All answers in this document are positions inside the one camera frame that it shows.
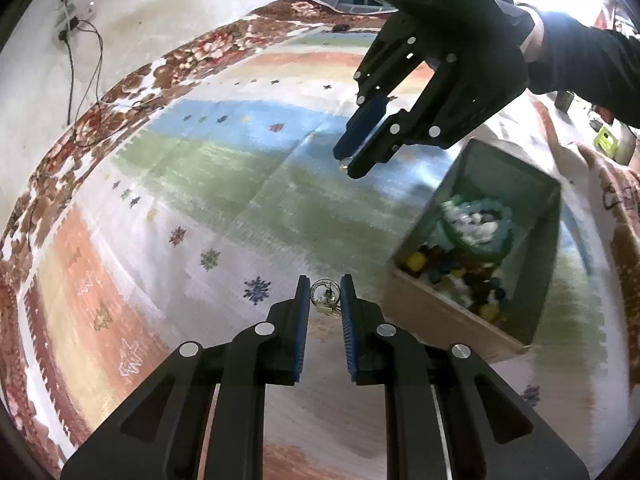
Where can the yellow-green small object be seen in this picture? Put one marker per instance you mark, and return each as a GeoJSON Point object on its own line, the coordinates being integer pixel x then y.
{"type": "Point", "coordinates": [606, 140]}

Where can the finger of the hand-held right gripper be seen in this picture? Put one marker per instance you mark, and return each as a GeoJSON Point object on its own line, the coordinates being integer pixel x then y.
{"type": "Point", "coordinates": [362, 125]}
{"type": "Point", "coordinates": [470, 90]}

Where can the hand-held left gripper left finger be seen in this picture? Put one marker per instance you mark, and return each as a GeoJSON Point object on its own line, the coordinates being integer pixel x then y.
{"type": "Point", "coordinates": [299, 330]}

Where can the rainbow striped cloth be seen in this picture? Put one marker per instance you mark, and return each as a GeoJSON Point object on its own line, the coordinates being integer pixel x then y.
{"type": "Point", "coordinates": [225, 185]}

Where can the rectangular metal tin box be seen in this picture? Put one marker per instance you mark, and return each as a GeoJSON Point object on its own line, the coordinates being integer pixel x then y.
{"type": "Point", "coordinates": [450, 325]}

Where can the red floral blanket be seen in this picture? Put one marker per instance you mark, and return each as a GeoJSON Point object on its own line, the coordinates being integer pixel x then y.
{"type": "Point", "coordinates": [165, 67]}

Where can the person's right forearm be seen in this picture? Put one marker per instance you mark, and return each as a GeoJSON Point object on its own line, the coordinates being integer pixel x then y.
{"type": "Point", "coordinates": [590, 60]}

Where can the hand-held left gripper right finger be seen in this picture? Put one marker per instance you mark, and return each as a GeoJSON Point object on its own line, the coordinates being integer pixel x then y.
{"type": "Point", "coordinates": [350, 335]}

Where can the green jade bangle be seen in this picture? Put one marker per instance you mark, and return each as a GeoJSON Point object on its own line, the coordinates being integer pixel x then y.
{"type": "Point", "coordinates": [505, 240]}

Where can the white power strip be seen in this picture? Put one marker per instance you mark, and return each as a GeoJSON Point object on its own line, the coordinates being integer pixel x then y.
{"type": "Point", "coordinates": [75, 22]}

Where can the small black round object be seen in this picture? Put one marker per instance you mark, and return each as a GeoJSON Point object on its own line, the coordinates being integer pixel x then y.
{"type": "Point", "coordinates": [342, 27]}

